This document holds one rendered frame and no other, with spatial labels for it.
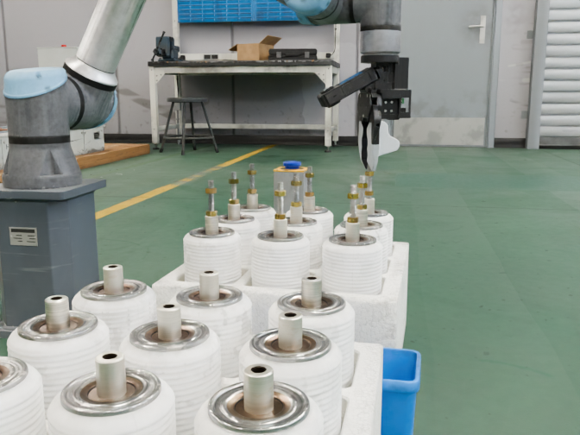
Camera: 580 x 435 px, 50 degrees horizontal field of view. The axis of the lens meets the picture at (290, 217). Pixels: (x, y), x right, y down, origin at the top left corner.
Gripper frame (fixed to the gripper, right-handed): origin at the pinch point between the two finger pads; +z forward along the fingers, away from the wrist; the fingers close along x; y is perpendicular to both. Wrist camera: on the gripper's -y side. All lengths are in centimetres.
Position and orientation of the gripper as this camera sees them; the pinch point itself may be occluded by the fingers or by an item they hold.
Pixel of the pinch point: (366, 163)
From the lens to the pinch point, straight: 120.7
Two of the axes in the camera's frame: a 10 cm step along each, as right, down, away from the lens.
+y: 9.8, -0.4, 2.1
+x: -2.1, -1.9, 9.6
